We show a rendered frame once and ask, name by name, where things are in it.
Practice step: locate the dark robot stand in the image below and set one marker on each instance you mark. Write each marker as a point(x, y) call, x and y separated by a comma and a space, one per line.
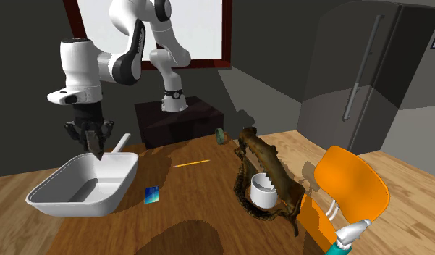
point(182, 123)

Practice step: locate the yellow pencil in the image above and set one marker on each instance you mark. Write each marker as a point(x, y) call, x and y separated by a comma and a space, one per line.
point(191, 163)

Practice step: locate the orange chair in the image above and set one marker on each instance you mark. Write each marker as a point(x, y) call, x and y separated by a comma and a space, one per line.
point(351, 183)

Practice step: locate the brown wooden table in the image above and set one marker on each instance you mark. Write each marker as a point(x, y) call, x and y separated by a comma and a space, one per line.
point(203, 201)

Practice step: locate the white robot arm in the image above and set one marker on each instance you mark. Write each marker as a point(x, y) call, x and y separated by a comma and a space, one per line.
point(79, 63)

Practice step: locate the window with dark red frame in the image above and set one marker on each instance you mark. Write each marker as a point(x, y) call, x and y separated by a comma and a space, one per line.
point(199, 28)

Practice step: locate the brown toothed jaw bone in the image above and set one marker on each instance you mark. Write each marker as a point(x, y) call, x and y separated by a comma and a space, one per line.
point(270, 160)

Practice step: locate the white cup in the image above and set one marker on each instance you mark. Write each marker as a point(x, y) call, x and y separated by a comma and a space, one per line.
point(263, 197)

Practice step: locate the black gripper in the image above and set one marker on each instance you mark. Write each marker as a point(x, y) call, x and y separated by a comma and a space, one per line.
point(88, 113)

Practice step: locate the grey refrigerator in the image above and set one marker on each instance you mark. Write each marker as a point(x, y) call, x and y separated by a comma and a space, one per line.
point(337, 63)

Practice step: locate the green tape roll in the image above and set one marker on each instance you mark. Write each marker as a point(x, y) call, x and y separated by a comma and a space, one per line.
point(220, 137)

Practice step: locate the small blue card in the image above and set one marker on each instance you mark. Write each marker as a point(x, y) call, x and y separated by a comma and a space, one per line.
point(152, 195)

